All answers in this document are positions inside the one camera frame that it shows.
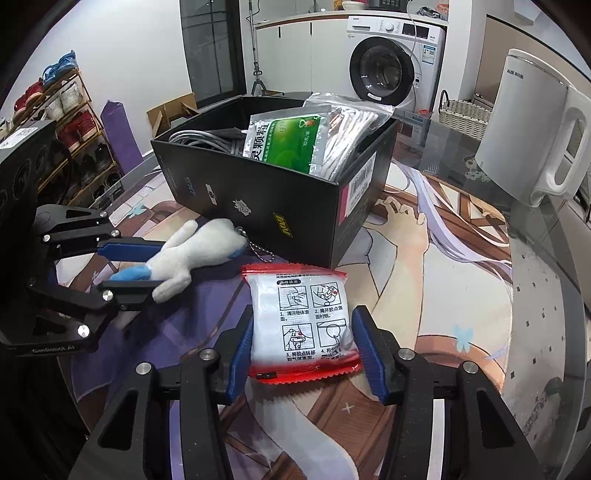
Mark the red and white packet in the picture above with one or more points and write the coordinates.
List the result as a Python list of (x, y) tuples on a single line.
[(304, 323)]

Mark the white and blue plush toy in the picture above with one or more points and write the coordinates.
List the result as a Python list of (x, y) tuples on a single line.
[(194, 249)]

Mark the red sneakers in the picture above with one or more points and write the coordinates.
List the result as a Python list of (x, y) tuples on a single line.
[(30, 97)]

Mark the brown cardboard box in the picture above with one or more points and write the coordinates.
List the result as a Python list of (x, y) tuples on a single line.
[(178, 110)]

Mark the white sneakers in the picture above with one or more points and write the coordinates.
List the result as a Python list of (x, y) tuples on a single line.
[(67, 99)]

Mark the white base cabinet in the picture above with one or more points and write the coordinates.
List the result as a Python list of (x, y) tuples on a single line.
[(300, 55)]

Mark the dark glass door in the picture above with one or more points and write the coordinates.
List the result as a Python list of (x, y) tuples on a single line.
[(212, 46)]

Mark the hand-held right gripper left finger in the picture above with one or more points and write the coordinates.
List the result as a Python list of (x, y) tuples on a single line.
[(240, 360)]

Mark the floor mop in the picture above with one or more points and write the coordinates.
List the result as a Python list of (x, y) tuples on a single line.
[(257, 69)]

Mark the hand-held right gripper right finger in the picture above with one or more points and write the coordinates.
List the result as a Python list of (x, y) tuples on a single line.
[(369, 355)]

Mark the black cardboard storage box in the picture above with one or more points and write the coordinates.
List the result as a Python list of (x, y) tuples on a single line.
[(258, 203)]

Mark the green and white medicine packet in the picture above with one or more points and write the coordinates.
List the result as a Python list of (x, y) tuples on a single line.
[(281, 138)]

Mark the white electric kettle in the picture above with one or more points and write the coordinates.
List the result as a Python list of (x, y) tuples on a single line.
[(521, 120)]

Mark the stack of silver sachets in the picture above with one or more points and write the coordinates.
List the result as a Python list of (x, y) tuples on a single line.
[(351, 124)]

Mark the white washing machine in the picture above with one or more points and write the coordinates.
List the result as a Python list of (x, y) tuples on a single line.
[(392, 60)]

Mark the printed desk mat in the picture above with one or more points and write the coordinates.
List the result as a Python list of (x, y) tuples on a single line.
[(452, 286)]

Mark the wooden shoe rack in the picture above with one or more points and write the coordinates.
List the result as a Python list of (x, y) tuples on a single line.
[(87, 99)]

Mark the red and white bowls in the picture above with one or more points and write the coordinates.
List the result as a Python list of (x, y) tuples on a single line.
[(353, 4)]

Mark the purple yoga mat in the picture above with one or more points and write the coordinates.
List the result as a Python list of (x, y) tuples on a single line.
[(121, 138)]

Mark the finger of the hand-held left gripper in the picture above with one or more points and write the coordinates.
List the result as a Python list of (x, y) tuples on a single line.
[(124, 293), (129, 249)]

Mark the blue sneakers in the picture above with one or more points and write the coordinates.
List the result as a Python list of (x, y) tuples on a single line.
[(60, 67)]

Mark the pile of clothes on washer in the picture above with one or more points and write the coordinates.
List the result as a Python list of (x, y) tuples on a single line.
[(431, 13)]

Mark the white wicker basket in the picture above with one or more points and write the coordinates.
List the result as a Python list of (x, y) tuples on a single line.
[(464, 115)]

